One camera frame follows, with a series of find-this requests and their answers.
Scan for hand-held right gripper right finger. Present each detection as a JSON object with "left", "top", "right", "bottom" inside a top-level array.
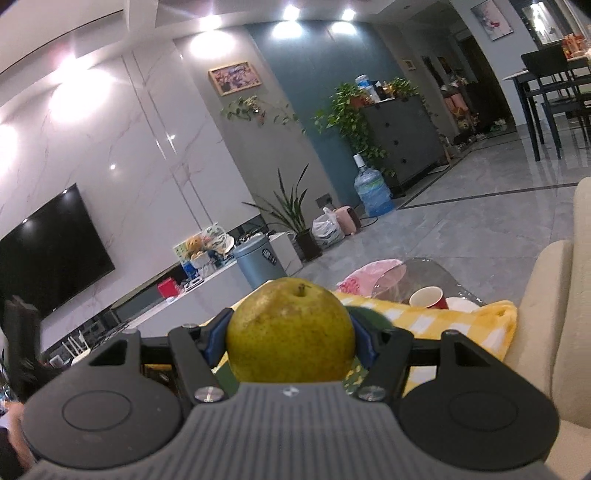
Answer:
[{"left": 349, "top": 313, "right": 493, "bottom": 401}]

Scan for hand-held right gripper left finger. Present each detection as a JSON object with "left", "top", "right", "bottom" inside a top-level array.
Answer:
[{"left": 88, "top": 308, "right": 234, "bottom": 403}]

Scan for green bowl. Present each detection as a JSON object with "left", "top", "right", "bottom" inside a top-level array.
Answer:
[{"left": 212, "top": 305, "right": 399, "bottom": 398}]

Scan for yellow-green pear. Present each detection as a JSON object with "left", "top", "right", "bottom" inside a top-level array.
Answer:
[{"left": 225, "top": 278, "right": 357, "bottom": 384}]

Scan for person's left forearm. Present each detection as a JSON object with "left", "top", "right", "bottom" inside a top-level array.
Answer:
[{"left": 6, "top": 401, "right": 37, "bottom": 468}]

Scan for long low television cabinet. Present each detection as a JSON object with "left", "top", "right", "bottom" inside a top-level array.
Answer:
[{"left": 41, "top": 232, "right": 304, "bottom": 366}]

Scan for yellow checkered cloth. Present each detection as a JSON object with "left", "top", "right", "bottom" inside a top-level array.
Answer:
[{"left": 211, "top": 290, "right": 518, "bottom": 398}]

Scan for red cup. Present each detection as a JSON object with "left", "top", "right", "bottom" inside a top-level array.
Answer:
[{"left": 409, "top": 285, "right": 449, "bottom": 310}]

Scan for blue-grey trash can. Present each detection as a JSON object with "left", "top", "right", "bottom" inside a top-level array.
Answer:
[{"left": 232, "top": 233, "right": 288, "bottom": 292}]

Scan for black flat television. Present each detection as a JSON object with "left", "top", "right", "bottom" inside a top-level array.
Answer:
[{"left": 0, "top": 183, "right": 116, "bottom": 320}]

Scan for pile of snack bags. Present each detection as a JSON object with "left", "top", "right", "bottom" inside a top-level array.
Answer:
[{"left": 172, "top": 224, "right": 236, "bottom": 278}]

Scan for round glass table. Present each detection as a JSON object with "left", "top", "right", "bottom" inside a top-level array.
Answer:
[{"left": 373, "top": 257, "right": 486, "bottom": 308}]

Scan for white plastic bag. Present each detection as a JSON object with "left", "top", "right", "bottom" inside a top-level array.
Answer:
[{"left": 311, "top": 207, "right": 346, "bottom": 250}]

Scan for pink heater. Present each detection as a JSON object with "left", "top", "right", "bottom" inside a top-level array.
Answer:
[{"left": 333, "top": 206, "right": 362, "bottom": 236}]

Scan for tall-leaved potted plant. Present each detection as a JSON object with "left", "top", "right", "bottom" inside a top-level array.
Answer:
[{"left": 242, "top": 163, "right": 324, "bottom": 262}]

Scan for blue water jug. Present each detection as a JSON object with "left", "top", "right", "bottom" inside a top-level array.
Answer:
[{"left": 353, "top": 154, "right": 396, "bottom": 217}]

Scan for dark grey dresser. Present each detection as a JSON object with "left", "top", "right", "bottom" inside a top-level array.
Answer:
[{"left": 359, "top": 95, "right": 450, "bottom": 195}]

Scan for leafy pothos plant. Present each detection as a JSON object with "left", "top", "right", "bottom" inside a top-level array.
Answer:
[{"left": 312, "top": 82, "right": 394, "bottom": 172}]

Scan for hallway shelf with items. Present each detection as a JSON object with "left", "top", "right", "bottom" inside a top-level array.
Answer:
[{"left": 440, "top": 78, "right": 478, "bottom": 141}]

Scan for bottles on dresser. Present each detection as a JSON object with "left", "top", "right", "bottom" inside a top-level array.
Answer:
[{"left": 355, "top": 74, "right": 394, "bottom": 103}]

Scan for wooden framed picture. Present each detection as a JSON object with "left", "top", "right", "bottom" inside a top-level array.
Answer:
[{"left": 209, "top": 60, "right": 263, "bottom": 97}]

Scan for dark dining chair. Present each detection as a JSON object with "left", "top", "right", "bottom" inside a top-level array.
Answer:
[
  {"left": 539, "top": 90, "right": 591, "bottom": 149},
  {"left": 520, "top": 45, "right": 583, "bottom": 160}
]

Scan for dark dining table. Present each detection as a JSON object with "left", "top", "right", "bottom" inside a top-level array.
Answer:
[{"left": 502, "top": 55, "right": 591, "bottom": 162}]

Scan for trailing wall plant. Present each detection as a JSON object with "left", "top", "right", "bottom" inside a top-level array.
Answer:
[{"left": 221, "top": 95, "right": 306, "bottom": 136}]

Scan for flower wall painting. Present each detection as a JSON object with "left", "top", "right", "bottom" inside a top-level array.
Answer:
[{"left": 469, "top": 0, "right": 515, "bottom": 42}]

